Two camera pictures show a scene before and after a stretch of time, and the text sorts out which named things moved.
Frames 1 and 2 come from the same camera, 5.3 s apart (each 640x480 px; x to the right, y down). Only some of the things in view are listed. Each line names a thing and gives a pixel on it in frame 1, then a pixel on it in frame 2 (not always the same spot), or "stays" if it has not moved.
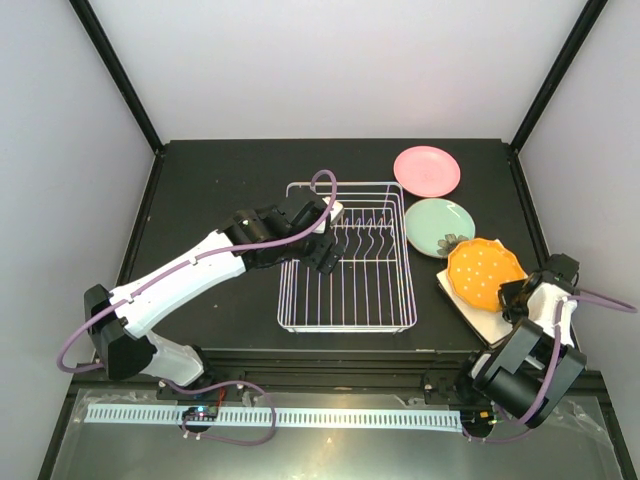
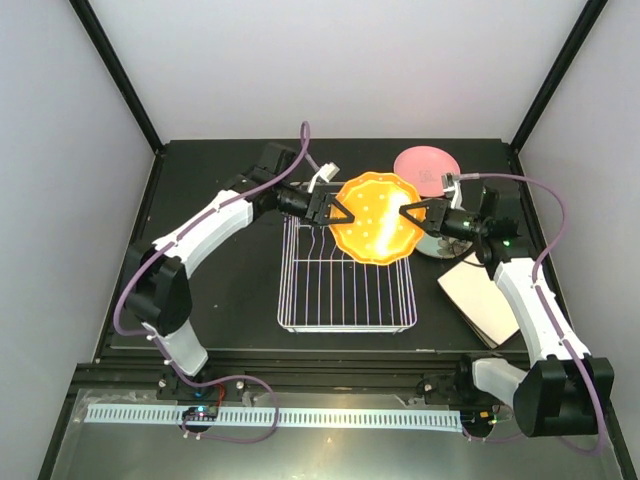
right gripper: [506, 288] → [436, 215]
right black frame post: [572, 44] stays
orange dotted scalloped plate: [478, 267] → [379, 233]
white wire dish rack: [373, 288] stays
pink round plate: [427, 170] stays
